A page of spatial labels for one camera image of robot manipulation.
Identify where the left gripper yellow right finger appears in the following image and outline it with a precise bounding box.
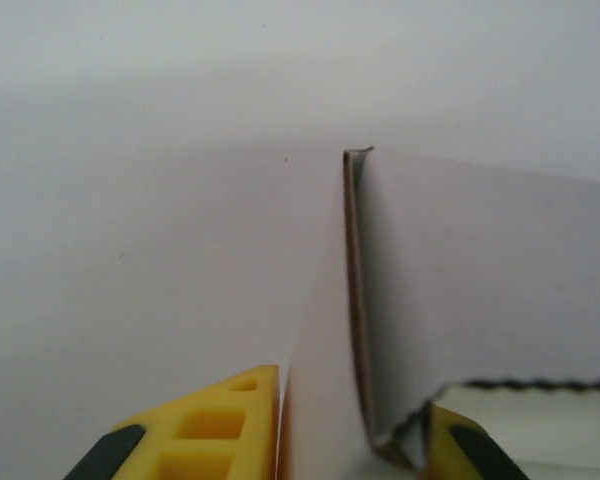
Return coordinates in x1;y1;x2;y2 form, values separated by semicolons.
422;404;531;480

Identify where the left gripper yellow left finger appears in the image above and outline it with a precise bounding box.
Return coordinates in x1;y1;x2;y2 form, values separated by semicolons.
62;364;281;480

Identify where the white cardboard box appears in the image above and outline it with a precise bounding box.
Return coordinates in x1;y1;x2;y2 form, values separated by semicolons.
277;146;600;480

